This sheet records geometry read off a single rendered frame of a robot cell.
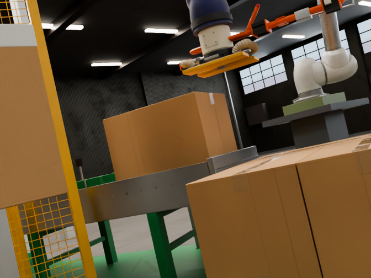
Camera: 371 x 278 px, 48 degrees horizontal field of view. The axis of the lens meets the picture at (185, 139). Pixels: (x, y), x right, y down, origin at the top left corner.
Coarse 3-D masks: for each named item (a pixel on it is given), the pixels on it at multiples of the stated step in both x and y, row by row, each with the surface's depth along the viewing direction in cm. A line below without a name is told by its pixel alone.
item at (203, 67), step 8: (224, 56) 210; (232, 56) 207; (240, 56) 207; (248, 56) 213; (200, 64) 218; (208, 64) 213; (216, 64) 213; (224, 64) 217; (184, 72) 219; (192, 72) 220; (200, 72) 225
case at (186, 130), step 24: (192, 96) 211; (216, 96) 234; (120, 120) 232; (144, 120) 225; (168, 120) 218; (192, 120) 212; (216, 120) 227; (120, 144) 233; (144, 144) 226; (168, 144) 219; (192, 144) 213; (216, 144) 220; (120, 168) 235; (144, 168) 227; (168, 168) 220
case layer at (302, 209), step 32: (256, 160) 209; (288, 160) 153; (320, 160) 129; (352, 160) 125; (192, 192) 149; (224, 192) 143; (256, 192) 138; (288, 192) 134; (320, 192) 130; (352, 192) 125; (224, 224) 144; (256, 224) 139; (288, 224) 135; (320, 224) 130; (352, 224) 126; (224, 256) 145; (256, 256) 140; (288, 256) 135; (320, 256) 131; (352, 256) 127
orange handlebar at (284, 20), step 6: (342, 0) 195; (318, 6) 199; (312, 12) 204; (318, 12) 204; (282, 18) 207; (288, 18) 205; (294, 18) 208; (270, 24) 209; (276, 24) 209; (282, 24) 210; (246, 30) 215; (234, 36) 218; (240, 36) 217; (246, 36) 220; (198, 48) 227; (192, 54) 231
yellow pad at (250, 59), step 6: (240, 60) 225; (246, 60) 223; (252, 60) 224; (258, 60) 229; (228, 66) 228; (234, 66) 230; (240, 66) 234; (204, 72) 234; (210, 72) 233; (216, 72) 236
